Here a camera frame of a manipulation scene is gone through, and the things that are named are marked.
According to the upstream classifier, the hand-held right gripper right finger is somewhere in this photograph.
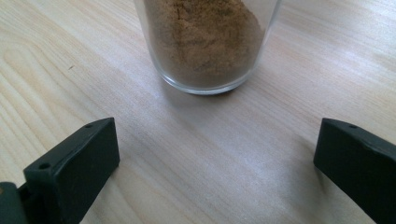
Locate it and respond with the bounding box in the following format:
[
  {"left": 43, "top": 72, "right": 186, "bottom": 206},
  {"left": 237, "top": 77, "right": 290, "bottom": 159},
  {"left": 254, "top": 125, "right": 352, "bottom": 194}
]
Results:
[{"left": 313, "top": 118, "right": 396, "bottom": 224}]

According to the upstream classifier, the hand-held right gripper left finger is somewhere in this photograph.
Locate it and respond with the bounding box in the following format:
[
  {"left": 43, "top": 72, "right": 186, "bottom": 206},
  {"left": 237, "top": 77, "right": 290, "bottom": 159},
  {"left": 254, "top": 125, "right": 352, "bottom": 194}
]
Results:
[{"left": 18, "top": 117, "right": 120, "bottom": 224}]

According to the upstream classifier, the glass jar of brown powder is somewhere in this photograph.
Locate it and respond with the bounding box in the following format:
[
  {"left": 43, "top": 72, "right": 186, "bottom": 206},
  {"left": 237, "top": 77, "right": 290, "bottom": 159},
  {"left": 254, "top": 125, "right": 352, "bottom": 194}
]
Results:
[{"left": 134, "top": 0, "right": 283, "bottom": 96}]

